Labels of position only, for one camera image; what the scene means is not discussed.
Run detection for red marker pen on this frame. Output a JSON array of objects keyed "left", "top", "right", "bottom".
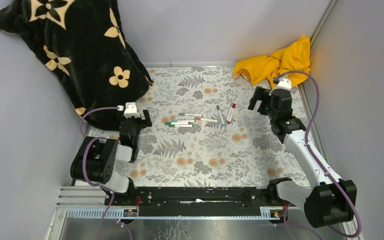
[{"left": 228, "top": 103, "right": 236, "bottom": 124}]

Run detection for brown end marker pen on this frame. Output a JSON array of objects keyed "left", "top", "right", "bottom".
[{"left": 178, "top": 112, "right": 203, "bottom": 118}]

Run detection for teal green marker pen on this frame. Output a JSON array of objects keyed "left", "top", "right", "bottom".
[{"left": 216, "top": 105, "right": 226, "bottom": 127}]

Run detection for brown cap marker pen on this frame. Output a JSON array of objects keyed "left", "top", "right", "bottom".
[{"left": 194, "top": 116, "right": 218, "bottom": 123}]

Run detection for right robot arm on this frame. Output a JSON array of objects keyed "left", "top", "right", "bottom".
[{"left": 248, "top": 87, "right": 357, "bottom": 228}]

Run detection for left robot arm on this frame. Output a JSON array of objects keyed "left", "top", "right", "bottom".
[{"left": 69, "top": 102, "right": 153, "bottom": 206}]

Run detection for green marker pen lower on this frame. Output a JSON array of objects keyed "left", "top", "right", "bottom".
[{"left": 168, "top": 124, "right": 194, "bottom": 128}]

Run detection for green marker pen upper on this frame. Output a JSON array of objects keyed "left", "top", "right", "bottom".
[{"left": 164, "top": 120, "right": 195, "bottom": 125}]

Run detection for yellow cloth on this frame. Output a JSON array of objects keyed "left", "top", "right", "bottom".
[{"left": 232, "top": 36, "right": 311, "bottom": 88}]

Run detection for floral patterned table mat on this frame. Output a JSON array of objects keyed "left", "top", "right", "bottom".
[{"left": 114, "top": 66, "right": 309, "bottom": 187}]

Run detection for black floral blanket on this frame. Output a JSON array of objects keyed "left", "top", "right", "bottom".
[{"left": 0, "top": 0, "right": 154, "bottom": 131}]

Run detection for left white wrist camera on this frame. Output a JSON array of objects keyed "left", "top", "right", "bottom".
[{"left": 123, "top": 102, "right": 141, "bottom": 119}]

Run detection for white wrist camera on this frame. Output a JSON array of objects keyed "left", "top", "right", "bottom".
[
  {"left": 273, "top": 77, "right": 292, "bottom": 91},
  {"left": 123, "top": 102, "right": 141, "bottom": 119}
]

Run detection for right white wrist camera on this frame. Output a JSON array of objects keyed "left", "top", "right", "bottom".
[{"left": 273, "top": 77, "right": 292, "bottom": 91}]

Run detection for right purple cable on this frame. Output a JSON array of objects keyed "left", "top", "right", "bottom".
[{"left": 273, "top": 70, "right": 363, "bottom": 239}]

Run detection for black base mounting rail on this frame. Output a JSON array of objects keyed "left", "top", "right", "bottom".
[{"left": 104, "top": 186, "right": 285, "bottom": 219}]

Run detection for aluminium frame rails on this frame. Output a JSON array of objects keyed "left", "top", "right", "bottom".
[{"left": 44, "top": 185, "right": 362, "bottom": 240}]

